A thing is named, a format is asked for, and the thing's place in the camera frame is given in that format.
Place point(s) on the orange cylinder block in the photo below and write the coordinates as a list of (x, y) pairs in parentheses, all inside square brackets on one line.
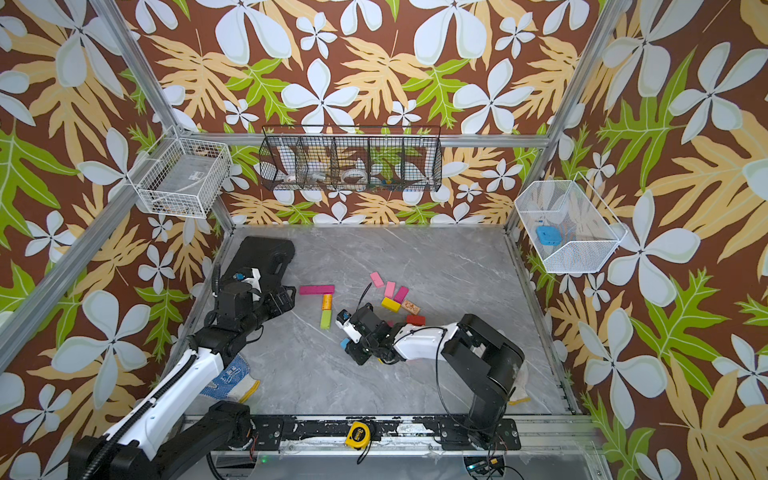
[(327, 302)]

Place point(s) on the patterned wooden block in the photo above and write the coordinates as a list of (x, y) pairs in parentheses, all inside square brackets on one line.
[(411, 308)]

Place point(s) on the red block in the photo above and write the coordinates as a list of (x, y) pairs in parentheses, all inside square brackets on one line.
[(416, 320)]

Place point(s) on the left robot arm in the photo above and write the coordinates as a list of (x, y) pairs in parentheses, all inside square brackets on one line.
[(141, 445)]

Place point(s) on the pink block upright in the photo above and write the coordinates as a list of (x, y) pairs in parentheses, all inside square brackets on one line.
[(390, 289)]

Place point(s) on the black wire basket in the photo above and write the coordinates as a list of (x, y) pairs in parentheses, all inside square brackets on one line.
[(351, 157)]

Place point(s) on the green block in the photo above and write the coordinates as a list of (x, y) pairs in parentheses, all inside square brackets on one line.
[(326, 318)]

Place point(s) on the yellow tape measure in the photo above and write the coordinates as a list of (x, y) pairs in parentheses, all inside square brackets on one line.
[(359, 436)]

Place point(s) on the yellow block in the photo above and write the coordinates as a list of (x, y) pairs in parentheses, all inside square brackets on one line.
[(391, 305)]

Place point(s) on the blue knit glove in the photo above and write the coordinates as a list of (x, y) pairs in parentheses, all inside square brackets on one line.
[(235, 383)]

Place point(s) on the white work glove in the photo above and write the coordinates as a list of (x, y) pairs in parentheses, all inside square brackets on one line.
[(519, 393)]

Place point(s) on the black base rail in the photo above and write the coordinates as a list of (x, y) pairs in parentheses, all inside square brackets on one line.
[(408, 433)]

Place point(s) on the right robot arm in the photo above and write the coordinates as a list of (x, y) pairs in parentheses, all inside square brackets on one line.
[(486, 360)]

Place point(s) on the white wire basket right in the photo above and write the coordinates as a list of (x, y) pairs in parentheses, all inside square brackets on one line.
[(591, 231)]

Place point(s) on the white wire basket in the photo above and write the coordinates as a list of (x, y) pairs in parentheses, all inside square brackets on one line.
[(591, 231), (181, 175)]

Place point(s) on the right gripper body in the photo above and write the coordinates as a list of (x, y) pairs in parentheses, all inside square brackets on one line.
[(359, 351)]

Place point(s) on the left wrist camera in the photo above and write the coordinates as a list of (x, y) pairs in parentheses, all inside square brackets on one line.
[(252, 277)]

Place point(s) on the white wire basket left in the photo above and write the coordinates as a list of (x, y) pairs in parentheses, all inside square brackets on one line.
[(181, 175)]

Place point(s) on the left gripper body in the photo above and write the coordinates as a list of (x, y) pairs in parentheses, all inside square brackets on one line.
[(267, 309)]

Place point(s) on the magenta block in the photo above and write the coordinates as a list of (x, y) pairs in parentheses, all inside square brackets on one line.
[(324, 289), (401, 294), (309, 290)]

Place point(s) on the pink block top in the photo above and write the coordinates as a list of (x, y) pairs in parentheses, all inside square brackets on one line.
[(377, 280)]

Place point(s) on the black plastic case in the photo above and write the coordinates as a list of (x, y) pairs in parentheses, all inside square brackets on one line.
[(270, 256)]

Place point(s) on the blue object in basket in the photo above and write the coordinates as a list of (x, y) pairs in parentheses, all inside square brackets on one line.
[(549, 235)]

